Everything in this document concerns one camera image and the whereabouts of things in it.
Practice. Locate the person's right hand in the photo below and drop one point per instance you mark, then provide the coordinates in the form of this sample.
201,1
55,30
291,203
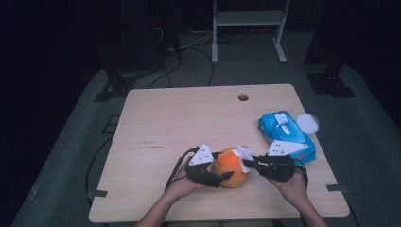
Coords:
291,187

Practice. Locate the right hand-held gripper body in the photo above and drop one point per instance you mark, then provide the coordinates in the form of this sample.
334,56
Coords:
277,167

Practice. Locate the blue wet wipes pack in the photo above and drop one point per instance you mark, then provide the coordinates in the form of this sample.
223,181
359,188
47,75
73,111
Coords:
285,129

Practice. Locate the white wet wipe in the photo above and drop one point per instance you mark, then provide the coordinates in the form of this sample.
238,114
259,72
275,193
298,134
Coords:
244,154

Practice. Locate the white metal stand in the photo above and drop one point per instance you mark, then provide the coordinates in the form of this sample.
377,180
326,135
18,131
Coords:
249,18

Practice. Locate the black stand base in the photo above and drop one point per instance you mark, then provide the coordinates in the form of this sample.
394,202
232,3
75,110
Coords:
329,83
119,85

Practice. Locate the grey tape strip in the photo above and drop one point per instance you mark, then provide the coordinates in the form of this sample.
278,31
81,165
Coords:
336,188
98,193

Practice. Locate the orange plush fruit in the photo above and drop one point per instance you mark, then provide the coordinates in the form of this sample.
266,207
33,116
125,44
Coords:
228,170

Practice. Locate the person's left hand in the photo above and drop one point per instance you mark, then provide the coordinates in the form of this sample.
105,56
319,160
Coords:
183,186

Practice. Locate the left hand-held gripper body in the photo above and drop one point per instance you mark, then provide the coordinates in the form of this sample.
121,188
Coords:
200,168

